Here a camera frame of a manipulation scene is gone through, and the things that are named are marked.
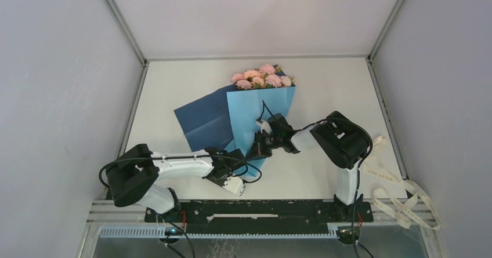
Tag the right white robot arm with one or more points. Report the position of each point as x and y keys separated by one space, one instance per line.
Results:
x=345 y=143

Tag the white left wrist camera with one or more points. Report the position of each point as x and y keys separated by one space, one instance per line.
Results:
x=234 y=185

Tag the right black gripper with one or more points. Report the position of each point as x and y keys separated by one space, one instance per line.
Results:
x=259 y=149

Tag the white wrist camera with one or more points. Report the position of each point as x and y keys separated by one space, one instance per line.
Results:
x=264 y=126
x=234 y=185

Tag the pink flower bunch stem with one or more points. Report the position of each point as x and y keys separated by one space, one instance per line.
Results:
x=287 y=81

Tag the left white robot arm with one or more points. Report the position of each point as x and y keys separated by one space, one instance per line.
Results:
x=132 y=178

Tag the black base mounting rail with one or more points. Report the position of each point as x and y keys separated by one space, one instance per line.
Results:
x=262 y=217

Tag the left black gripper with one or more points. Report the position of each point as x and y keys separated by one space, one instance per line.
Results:
x=228 y=172

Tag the left circuit board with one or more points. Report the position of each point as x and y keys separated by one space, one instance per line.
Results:
x=169 y=232

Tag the blue wrapping paper sheet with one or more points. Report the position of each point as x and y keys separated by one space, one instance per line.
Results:
x=226 y=119

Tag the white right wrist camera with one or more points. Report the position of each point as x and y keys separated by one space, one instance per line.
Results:
x=264 y=126

